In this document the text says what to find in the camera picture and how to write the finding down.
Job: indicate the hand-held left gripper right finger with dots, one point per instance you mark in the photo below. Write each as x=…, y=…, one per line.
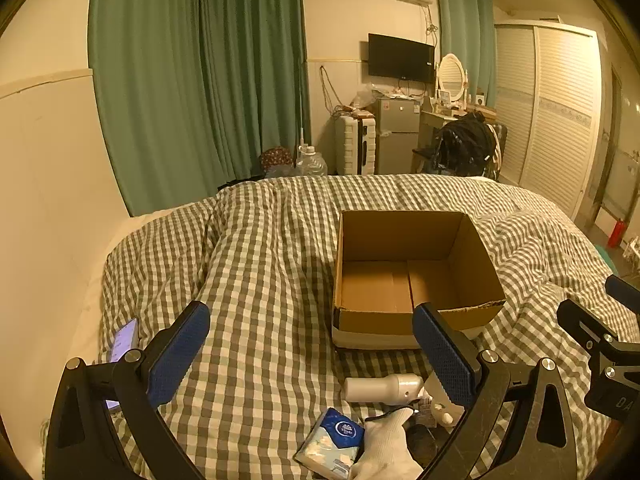
x=442, y=355

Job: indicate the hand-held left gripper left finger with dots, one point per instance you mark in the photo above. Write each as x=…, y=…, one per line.
x=182, y=345

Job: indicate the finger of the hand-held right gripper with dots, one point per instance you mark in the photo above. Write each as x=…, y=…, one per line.
x=587, y=327
x=625, y=291

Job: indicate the small white contoured bottle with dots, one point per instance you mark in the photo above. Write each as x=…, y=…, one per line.
x=441, y=409

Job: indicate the white cylindrical bottle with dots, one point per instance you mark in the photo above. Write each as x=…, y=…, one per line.
x=380, y=389

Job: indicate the black round object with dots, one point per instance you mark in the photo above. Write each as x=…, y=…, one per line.
x=425, y=445

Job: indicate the cardboard box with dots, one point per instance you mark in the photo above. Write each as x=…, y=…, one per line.
x=380, y=287

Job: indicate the white knitted glove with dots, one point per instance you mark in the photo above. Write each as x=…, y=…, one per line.
x=387, y=447

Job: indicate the blue tissue pack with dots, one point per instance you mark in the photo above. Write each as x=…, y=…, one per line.
x=332, y=440

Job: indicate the red fire extinguisher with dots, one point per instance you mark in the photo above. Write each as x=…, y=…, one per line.
x=616, y=234

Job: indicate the smartphone with lit screen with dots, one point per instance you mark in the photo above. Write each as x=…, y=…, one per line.
x=125, y=340

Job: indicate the striped cloth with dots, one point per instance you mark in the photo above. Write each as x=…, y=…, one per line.
x=500, y=152

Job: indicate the white louvred wardrobe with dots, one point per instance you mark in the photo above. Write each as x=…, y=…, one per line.
x=555, y=110

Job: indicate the dark patterned bag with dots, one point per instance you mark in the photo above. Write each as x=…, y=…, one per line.
x=275, y=156

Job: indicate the black backpack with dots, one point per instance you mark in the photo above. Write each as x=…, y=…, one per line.
x=465, y=145

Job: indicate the clear water jug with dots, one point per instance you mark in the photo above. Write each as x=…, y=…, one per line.
x=311, y=162

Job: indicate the small grey refrigerator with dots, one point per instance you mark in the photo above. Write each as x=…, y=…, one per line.
x=396, y=135

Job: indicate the white hard-shell suitcase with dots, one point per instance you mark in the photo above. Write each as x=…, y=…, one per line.
x=352, y=145

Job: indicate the white dressing table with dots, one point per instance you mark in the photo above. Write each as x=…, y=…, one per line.
x=430, y=122

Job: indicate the thin white pole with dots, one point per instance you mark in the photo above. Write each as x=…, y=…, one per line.
x=302, y=120

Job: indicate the dark green curtain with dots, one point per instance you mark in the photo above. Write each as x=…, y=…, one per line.
x=250, y=75
x=145, y=85

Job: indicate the clear plastic bag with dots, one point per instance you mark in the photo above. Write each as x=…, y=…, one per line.
x=367, y=96

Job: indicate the white oval vanity mirror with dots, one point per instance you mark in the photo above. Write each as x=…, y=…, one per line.
x=451, y=74

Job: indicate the light green curtain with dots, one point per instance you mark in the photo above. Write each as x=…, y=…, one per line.
x=462, y=35

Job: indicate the small picture frame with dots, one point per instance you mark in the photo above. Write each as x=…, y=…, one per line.
x=443, y=97

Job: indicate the black wall television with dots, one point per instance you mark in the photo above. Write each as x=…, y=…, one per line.
x=401, y=58

